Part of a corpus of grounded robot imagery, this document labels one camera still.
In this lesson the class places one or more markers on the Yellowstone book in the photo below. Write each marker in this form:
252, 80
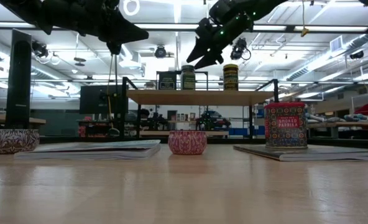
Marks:
94, 149

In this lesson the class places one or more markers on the green lidded herb jar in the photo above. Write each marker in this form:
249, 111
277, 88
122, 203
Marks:
188, 79

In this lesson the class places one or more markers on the yellow hanging tag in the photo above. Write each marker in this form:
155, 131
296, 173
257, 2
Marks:
304, 32

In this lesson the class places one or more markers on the wooden shelf riser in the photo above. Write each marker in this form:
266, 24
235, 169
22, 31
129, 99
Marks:
202, 97

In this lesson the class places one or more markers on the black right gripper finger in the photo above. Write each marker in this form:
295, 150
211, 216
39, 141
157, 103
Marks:
204, 46
213, 59

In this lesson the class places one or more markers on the black dome camera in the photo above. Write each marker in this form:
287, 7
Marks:
238, 51
159, 52

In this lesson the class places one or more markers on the wooden workbench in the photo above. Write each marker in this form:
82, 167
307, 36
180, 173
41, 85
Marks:
38, 120
342, 125

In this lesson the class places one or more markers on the Acadia book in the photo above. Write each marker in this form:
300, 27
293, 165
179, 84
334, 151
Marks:
327, 154

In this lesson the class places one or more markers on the small glass spice jar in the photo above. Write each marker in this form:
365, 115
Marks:
149, 85

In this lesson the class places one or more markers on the centre pink patterned bowl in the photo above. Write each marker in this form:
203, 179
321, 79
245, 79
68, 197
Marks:
187, 143

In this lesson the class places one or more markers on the ceiling air vent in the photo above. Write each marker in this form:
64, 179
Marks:
336, 44

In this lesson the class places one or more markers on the person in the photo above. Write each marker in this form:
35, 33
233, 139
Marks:
145, 113

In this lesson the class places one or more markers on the dark green spice tin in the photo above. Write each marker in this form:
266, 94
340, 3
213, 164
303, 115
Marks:
167, 81

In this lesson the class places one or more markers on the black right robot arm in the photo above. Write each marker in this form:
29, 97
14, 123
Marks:
264, 4

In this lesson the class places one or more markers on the black column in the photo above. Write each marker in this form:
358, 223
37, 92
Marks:
18, 77

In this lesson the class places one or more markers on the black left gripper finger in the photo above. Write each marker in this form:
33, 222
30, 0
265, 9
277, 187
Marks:
122, 25
115, 37

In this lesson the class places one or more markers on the black ceiling-mounted device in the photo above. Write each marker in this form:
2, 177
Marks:
356, 55
39, 49

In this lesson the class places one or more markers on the black monitor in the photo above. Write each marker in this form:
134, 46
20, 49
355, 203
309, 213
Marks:
92, 99

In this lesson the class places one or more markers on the red smoked paprika tin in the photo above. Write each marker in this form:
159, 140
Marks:
286, 124

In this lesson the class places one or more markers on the yellow-lid seasoning jar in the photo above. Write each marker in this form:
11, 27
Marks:
230, 79

